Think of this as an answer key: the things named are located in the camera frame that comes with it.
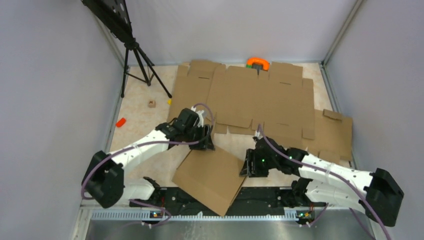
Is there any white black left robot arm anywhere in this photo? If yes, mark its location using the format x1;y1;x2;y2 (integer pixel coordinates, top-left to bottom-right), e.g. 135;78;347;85
81;105;215;209

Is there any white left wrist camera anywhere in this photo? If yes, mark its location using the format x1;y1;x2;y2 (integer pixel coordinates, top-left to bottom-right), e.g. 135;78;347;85
190;106;207;128

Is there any black tripod music stand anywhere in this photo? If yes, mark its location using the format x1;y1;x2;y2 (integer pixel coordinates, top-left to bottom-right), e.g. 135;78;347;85
82;0;172;99

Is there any brown cardboard box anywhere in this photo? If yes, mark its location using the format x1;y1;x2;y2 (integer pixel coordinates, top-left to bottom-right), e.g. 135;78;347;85
172;146;245;216

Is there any white slotted cable duct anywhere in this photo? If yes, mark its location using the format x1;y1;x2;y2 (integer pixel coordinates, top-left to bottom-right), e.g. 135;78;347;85
91;209;300;222

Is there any small wooden letter cube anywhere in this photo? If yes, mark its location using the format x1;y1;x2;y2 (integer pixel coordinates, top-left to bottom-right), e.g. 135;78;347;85
147;100;157;108

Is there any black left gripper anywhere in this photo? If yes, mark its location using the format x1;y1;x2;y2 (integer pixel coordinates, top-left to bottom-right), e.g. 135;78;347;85
183;124;215;152

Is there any flat cardboard sheet pile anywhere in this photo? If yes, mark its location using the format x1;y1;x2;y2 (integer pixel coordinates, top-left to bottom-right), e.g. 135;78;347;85
168;59;316;141

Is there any orange green toy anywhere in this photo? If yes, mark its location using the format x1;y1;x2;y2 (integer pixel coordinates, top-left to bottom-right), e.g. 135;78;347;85
245;57;270;73

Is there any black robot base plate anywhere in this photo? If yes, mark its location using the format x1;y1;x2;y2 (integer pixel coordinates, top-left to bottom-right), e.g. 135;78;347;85
141;187;326;216

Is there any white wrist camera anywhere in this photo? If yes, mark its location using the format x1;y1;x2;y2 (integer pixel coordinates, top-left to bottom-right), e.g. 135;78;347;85
253;130;264;142
190;106;207;128

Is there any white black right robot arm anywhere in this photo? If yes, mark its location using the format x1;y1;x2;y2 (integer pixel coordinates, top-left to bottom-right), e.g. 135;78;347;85
239;137;404;227

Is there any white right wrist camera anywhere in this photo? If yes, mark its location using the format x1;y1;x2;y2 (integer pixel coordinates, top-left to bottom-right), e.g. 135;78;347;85
253;130;264;142

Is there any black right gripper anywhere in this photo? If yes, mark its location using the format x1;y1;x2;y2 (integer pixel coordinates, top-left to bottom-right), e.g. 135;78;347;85
239;147;278;177

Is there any small orange block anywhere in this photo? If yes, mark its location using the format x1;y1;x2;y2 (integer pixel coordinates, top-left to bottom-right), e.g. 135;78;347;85
115;117;127;128

